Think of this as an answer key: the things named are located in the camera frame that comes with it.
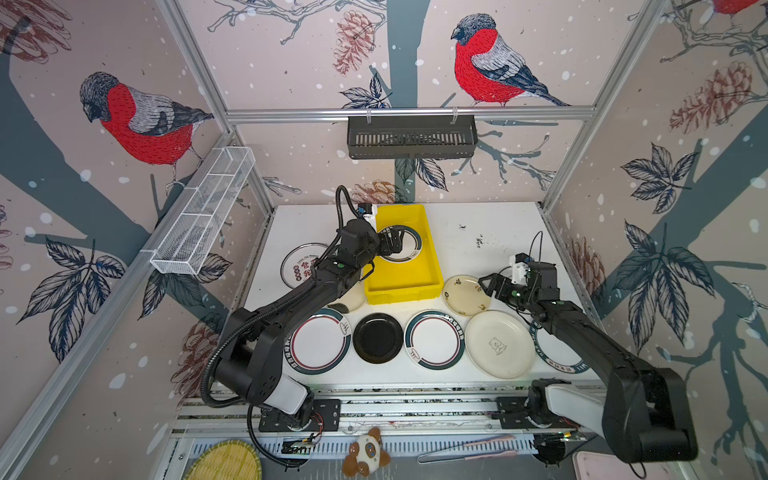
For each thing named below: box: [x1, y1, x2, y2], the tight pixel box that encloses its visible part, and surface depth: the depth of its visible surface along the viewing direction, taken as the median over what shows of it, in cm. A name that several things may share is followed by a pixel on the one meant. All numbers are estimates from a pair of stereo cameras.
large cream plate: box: [464, 310, 536, 380], surface depth 86 cm
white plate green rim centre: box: [403, 309, 466, 371], surface depth 88 cm
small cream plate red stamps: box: [442, 274, 491, 317], surface depth 97 cm
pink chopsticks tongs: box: [417, 435, 518, 465], surface depth 69 cm
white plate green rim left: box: [283, 308, 352, 375], surface depth 86 cm
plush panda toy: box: [342, 427, 391, 477], surface depth 68 cm
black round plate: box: [352, 312, 404, 365], surface depth 87 cm
